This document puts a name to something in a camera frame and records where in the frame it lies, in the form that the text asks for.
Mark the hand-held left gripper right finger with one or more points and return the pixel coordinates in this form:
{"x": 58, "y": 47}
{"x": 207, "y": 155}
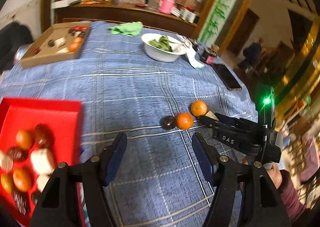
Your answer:
{"x": 202, "y": 160}

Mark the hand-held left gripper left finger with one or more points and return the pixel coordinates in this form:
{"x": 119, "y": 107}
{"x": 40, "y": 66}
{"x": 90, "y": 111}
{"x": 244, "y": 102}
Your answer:
{"x": 117, "y": 157}

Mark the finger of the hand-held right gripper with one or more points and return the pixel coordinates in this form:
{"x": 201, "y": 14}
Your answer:
{"x": 230, "y": 138}
{"x": 240, "y": 122}

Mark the dark round chestnut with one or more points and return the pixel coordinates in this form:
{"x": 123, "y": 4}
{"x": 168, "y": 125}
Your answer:
{"x": 168, "y": 122}
{"x": 36, "y": 196}
{"x": 51, "y": 42}

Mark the large dark red jujube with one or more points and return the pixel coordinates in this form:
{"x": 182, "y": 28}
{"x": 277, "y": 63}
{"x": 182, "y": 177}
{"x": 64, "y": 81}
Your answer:
{"x": 44, "y": 135}

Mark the red tray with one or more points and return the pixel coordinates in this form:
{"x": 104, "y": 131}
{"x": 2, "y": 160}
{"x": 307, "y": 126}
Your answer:
{"x": 50, "y": 117}

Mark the small orange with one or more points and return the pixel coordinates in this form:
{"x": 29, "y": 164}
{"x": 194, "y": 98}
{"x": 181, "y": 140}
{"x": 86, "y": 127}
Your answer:
{"x": 6, "y": 182}
{"x": 24, "y": 139}
{"x": 75, "y": 46}
{"x": 22, "y": 179}

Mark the dark brown jujube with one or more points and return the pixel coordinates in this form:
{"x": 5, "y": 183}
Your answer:
{"x": 17, "y": 154}
{"x": 21, "y": 202}

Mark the person's right forearm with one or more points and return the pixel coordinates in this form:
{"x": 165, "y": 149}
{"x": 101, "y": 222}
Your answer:
{"x": 291, "y": 197}

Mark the person's right hand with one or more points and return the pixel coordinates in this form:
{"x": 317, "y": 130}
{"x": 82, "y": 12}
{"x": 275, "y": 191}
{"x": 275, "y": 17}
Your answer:
{"x": 276, "y": 175}

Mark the smartphone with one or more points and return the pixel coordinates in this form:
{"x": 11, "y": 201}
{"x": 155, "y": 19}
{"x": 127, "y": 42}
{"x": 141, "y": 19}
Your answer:
{"x": 226, "y": 76}

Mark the dark jacket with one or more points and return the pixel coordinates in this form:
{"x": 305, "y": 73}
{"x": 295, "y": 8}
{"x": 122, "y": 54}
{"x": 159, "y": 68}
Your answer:
{"x": 252, "y": 52}

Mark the blue plaid tablecloth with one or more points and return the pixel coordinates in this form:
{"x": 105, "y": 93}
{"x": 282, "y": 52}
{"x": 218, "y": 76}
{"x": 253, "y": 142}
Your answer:
{"x": 130, "y": 87}

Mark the black jar with red label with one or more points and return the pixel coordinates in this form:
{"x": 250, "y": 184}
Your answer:
{"x": 208, "y": 57}

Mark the white cloth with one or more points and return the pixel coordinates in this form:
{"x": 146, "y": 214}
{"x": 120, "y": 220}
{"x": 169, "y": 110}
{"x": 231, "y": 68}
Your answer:
{"x": 192, "y": 57}

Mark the wooden door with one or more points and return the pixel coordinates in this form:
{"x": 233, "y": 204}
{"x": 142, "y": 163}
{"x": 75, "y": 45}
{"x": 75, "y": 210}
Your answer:
{"x": 243, "y": 29}

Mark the white bowl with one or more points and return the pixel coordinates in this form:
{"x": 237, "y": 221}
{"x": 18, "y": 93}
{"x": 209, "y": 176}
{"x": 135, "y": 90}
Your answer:
{"x": 160, "y": 54}

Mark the green lettuce leaves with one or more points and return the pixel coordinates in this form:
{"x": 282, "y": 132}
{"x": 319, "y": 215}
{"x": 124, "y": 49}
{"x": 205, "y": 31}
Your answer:
{"x": 161, "y": 42}

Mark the white cups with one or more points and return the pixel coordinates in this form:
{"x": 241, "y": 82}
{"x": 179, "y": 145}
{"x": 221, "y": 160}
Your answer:
{"x": 188, "y": 14}

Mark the green cloth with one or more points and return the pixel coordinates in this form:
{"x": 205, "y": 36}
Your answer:
{"x": 126, "y": 29}

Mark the cardboard box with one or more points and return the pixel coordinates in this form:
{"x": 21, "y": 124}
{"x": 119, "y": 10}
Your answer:
{"x": 32, "y": 61}

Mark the small red fruit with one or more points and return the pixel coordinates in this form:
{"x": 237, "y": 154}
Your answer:
{"x": 77, "y": 29}

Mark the pink bottle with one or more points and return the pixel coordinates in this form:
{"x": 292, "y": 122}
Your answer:
{"x": 167, "y": 3}

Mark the wooden counter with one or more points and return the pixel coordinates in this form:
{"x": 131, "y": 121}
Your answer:
{"x": 112, "y": 13}

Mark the glass mug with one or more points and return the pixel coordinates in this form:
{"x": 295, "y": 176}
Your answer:
{"x": 155, "y": 1}

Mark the dark cloth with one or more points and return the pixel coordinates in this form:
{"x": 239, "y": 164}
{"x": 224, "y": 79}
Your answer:
{"x": 12, "y": 42}

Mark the bamboo wall decal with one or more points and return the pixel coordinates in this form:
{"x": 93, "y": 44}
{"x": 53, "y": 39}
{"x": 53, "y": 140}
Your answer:
{"x": 217, "y": 9}

